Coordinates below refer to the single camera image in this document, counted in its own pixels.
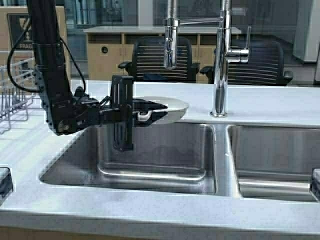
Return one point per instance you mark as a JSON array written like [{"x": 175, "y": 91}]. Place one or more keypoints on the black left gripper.
[{"x": 89, "y": 111}]

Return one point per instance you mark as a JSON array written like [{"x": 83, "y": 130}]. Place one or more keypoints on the white pan with beige handle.
[{"x": 176, "y": 109}]

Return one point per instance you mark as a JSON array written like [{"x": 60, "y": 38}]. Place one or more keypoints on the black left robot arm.
[{"x": 69, "y": 112}]

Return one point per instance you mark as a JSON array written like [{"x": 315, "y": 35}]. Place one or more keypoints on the black mesh office chair left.
[{"x": 147, "y": 62}]

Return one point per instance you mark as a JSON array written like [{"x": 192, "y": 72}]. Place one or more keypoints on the black mesh office chair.
[
  {"x": 265, "y": 66},
  {"x": 147, "y": 62}
]

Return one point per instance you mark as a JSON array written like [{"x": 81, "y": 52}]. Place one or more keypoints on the wooden background counter cabinet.
[{"x": 108, "y": 46}]

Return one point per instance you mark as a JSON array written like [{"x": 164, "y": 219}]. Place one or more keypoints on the chrome kitchen faucet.
[{"x": 225, "y": 53}]

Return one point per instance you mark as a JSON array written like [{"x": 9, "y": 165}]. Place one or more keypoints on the stainless steel double sink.
[{"x": 240, "y": 161}]

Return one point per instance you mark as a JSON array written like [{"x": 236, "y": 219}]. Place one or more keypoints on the black mesh office chair right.
[{"x": 265, "y": 66}]

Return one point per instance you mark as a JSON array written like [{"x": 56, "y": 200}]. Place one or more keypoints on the cardboard box with fragile label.
[{"x": 13, "y": 22}]

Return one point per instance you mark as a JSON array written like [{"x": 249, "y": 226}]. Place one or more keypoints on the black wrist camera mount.
[{"x": 122, "y": 100}]

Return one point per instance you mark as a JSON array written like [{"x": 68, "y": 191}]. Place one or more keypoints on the white wire dish rack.
[{"x": 14, "y": 102}]

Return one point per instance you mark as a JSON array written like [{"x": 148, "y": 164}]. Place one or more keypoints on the black bracket left edge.
[{"x": 6, "y": 183}]

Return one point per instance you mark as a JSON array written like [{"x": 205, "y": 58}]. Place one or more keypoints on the black bracket edge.
[
  {"x": 315, "y": 183},
  {"x": 6, "y": 183}
]

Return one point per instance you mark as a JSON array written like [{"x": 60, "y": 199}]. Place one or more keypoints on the black bracket right edge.
[{"x": 315, "y": 183}]

